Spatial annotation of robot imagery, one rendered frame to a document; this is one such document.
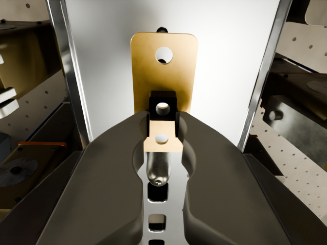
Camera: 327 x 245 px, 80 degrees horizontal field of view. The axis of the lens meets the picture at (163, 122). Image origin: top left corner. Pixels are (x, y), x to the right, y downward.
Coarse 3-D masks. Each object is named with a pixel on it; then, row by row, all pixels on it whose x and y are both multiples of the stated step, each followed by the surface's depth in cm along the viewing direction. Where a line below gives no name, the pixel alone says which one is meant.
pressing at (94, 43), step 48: (48, 0) 17; (96, 0) 17; (144, 0) 18; (192, 0) 18; (240, 0) 18; (288, 0) 18; (96, 48) 20; (240, 48) 20; (96, 96) 22; (192, 96) 23; (240, 96) 23; (240, 144) 27; (144, 192) 31; (144, 240) 39
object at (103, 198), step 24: (144, 120) 10; (96, 144) 8; (120, 144) 8; (96, 168) 7; (120, 168) 7; (72, 192) 6; (96, 192) 6; (120, 192) 6; (72, 216) 6; (96, 216) 6; (120, 216) 6; (48, 240) 5; (72, 240) 5; (96, 240) 5; (120, 240) 6
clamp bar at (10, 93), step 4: (0, 56) 15; (0, 60) 15; (8, 88) 17; (12, 88) 17; (0, 92) 16; (4, 92) 16; (8, 92) 16; (12, 92) 17; (0, 96) 16; (4, 96) 16; (8, 96) 16; (12, 96) 17; (0, 100) 16; (4, 100) 16
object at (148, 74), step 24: (144, 48) 11; (192, 48) 11; (144, 72) 12; (168, 72) 12; (192, 72) 12; (144, 96) 13; (168, 96) 12; (168, 120) 13; (144, 144) 15; (168, 144) 15
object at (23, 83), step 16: (0, 32) 17; (16, 32) 18; (32, 32) 20; (48, 32) 23; (0, 48) 16; (16, 48) 18; (32, 48) 20; (48, 48) 23; (0, 64) 16; (16, 64) 18; (32, 64) 20; (48, 64) 23; (0, 80) 16; (16, 80) 18; (32, 80) 20; (16, 96) 18
